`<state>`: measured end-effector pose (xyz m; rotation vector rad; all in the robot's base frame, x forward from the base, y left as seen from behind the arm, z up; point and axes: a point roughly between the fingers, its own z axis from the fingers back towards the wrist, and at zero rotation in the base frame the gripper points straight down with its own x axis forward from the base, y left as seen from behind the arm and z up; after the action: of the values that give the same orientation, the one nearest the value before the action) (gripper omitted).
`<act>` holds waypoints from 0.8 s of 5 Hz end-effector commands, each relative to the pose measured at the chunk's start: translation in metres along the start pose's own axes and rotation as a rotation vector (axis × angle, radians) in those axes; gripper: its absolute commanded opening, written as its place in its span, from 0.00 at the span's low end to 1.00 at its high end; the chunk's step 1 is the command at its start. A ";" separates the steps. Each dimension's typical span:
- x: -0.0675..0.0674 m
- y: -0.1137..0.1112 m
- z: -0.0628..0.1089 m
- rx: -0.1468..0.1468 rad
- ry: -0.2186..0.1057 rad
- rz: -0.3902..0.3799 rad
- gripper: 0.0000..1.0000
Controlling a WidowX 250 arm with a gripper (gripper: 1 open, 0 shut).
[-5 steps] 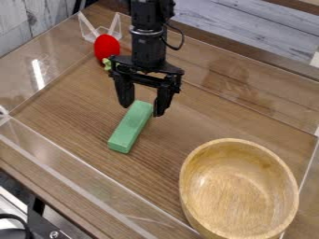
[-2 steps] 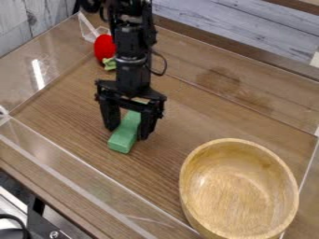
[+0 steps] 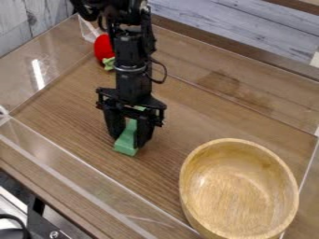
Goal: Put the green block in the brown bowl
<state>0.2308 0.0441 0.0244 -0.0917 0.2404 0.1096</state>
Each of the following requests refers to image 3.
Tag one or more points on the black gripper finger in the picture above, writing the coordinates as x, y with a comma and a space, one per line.
145, 128
114, 122

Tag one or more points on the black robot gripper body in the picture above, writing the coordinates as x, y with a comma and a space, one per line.
130, 96

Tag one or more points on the green rectangular block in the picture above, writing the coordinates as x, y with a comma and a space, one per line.
125, 143

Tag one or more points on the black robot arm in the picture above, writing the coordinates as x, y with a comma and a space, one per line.
125, 19

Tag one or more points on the brown wooden bowl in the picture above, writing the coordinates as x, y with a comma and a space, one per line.
237, 191

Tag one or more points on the red toy strawberry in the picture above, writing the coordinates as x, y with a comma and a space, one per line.
104, 53

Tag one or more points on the clear acrylic tray enclosure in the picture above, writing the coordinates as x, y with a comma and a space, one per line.
221, 95

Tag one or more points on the black metal table frame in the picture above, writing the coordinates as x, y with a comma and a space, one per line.
40, 228

